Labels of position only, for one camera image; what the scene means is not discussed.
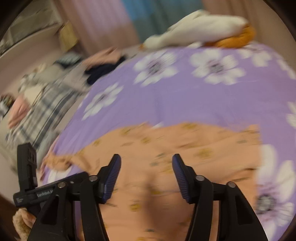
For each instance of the pink curtain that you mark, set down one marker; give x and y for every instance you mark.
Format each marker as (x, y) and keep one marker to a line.
(99, 24)

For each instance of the person left hand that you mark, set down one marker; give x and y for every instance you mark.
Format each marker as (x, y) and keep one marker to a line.
(28, 218)

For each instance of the white goose plush toy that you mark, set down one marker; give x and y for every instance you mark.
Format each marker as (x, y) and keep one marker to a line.
(202, 28)

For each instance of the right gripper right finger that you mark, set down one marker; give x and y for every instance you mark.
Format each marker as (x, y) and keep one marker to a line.
(237, 220)

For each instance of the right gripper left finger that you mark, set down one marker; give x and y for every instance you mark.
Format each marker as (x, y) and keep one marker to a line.
(56, 220)

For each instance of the grey plaid pillow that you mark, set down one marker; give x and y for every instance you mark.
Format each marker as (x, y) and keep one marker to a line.
(44, 116)

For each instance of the pink folded garment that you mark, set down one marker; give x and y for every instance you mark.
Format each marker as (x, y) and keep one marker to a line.
(107, 56)

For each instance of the orange cartoon print baby garment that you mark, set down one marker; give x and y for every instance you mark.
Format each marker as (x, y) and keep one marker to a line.
(146, 203)

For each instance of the dark navy folded clothes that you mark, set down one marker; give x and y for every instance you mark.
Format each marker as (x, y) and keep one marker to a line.
(99, 71)

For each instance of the purple floral duvet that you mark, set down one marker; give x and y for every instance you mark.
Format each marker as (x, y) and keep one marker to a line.
(229, 88)

